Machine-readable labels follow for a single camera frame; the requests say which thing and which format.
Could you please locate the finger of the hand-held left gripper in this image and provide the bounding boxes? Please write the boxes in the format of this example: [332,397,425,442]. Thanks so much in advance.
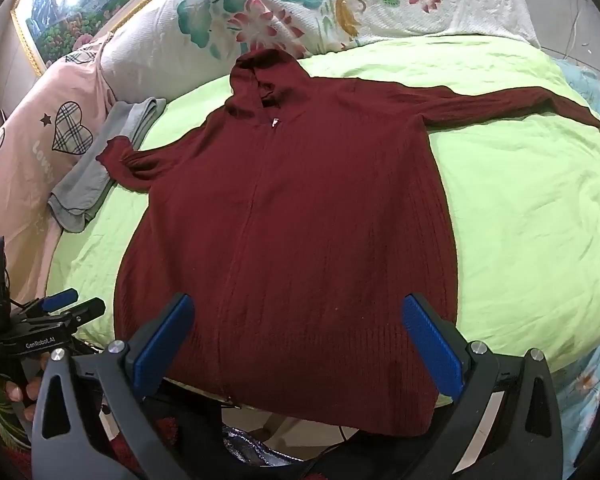
[54,297,106,332]
[26,287,79,318]

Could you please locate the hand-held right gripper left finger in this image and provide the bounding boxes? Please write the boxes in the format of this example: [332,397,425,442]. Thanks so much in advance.
[31,292,201,480]

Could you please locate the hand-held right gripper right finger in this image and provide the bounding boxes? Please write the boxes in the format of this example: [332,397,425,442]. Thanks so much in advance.
[401,292,565,480]

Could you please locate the dark red hooded sweater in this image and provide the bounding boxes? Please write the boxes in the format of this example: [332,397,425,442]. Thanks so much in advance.
[97,50,600,436]

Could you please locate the person's left hand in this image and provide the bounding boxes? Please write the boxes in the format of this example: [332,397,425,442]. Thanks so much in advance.
[0,352,47,427]

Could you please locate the grey folded cloth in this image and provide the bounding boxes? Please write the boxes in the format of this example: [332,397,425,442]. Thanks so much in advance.
[47,97,168,233]

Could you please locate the dark shiny bag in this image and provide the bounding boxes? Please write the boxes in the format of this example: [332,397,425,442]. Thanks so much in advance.
[222,425,301,467]

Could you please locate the pink blanket with plaid hearts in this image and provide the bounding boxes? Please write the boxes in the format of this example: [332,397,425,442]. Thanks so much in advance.
[0,35,116,311]

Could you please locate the light blue floral bedsheet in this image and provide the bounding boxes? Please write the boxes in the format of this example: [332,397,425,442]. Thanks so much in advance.
[550,57,600,480]

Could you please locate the light green bedsheet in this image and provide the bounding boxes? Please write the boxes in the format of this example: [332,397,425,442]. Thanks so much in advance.
[45,35,600,401]

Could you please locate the gold framed landscape painting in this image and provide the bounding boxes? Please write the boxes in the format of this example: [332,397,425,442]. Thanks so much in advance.
[10,0,216,77]

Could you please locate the white floral quilt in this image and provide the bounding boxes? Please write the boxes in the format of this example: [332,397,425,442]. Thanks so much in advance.
[100,0,541,101]

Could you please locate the black cable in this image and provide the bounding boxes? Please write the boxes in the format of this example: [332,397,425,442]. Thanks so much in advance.
[300,425,352,463]

